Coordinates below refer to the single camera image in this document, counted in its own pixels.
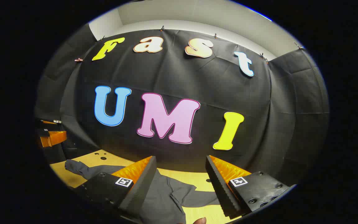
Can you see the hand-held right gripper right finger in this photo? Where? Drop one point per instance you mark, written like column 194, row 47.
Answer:
column 221, row 189

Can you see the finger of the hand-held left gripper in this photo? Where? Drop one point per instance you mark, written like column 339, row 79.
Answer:
column 54, row 137
column 46, row 122

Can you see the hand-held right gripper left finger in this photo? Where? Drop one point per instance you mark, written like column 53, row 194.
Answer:
column 138, row 189

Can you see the gray collared shirt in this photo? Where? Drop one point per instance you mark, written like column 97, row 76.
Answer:
column 163, row 196

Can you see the white tag clip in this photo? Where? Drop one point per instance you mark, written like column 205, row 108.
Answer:
column 57, row 121

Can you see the black backdrop cloth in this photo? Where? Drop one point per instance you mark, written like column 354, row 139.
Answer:
column 197, row 81

